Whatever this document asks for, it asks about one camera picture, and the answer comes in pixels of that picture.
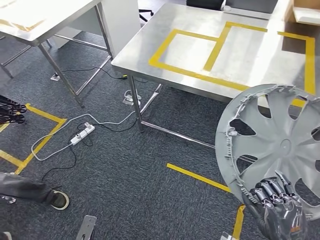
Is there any stainless steel workbench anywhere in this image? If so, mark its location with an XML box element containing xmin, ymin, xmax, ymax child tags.
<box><xmin>111</xmin><ymin>2</ymin><xmax>320</xmax><ymax>150</ymax></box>

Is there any white cabinet panel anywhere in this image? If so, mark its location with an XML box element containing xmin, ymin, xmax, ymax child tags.
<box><xmin>51</xmin><ymin>0</ymin><xmax>142</xmax><ymax>60</ymax></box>

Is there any silver plastic wheel hubcap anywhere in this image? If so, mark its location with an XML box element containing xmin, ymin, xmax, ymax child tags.
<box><xmin>214</xmin><ymin>83</ymin><xmax>320</xmax><ymax>222</ymax></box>

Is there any person's leg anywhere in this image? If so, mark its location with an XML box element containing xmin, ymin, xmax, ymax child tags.
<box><xmin>0</xmin><ymin>172</ymin><xmax>57</xmax><ymax>205</ymax></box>

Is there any white power strip cable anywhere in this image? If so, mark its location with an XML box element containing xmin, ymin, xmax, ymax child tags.
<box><xmin>30</xmin><ymin>109</ymin><xmax>137</xmax><ymax>162</ymax></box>

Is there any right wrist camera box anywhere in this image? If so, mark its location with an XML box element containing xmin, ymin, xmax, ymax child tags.
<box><xmin>220</xmin><ymin>231</ymin><xmax>238</xmax><ymax>240</ymax></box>

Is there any stainless steel table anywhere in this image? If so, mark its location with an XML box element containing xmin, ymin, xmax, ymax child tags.
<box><xmin>0</xmin><ymin>0</ymin><xmax>113</xmax><ymax>109</ymax></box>

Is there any black floor cable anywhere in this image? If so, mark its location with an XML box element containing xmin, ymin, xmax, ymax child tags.
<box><xmin>60</xmin><ymin>65</ymin><xmax>149</xmax><ymax>84</ymax></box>
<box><xmin>41</xmin><ymin>122</ymin><xmax>138</xmax><ymax>183</ymax></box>

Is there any person's shoe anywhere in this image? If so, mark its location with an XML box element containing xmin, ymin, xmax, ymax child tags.
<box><xmin>50</xmin><ymin>189</ymin><xmax>70</xmax><ymax>212</ymax></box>

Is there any yellow floor tape marking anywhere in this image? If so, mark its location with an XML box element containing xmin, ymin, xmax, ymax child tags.
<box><xmin>166</xmin><ymin>162</ymin><xmax>246</xmax><ymax>240</ymax></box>

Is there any cardboard box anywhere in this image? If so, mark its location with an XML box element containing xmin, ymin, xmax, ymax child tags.
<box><xmin>285</xmin><ymin>0</ymin><xmax>320</xmax><ymax>27</ymax></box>

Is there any grey laptop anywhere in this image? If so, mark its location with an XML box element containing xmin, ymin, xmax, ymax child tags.
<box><xmin>223</xmin><ymin>0</ymin><xmax>279</xmax><ymax>20</ymax></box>

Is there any white power strip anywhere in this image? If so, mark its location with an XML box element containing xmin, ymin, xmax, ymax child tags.
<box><xmin>69</xmin><ymin>123</ymin><xmax>96</xmax><ymax>146</ymax></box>

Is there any black plastic frame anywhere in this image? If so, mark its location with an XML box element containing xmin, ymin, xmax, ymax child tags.
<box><xmin>0</xmin><ymin>95</ymin><xmax>28</xmax><ymax>126</ymax></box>

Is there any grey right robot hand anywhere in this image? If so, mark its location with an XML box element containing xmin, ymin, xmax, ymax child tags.
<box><xmin>242</xmin><ymin>170</ymin><xmax>308</xmax><ymax>240</ymax></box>

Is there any black office chair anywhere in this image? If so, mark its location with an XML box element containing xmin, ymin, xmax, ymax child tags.
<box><xmin>138</xmin><ymin>0</ymin><xmax>226</xmax><ymax>23</ymax></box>

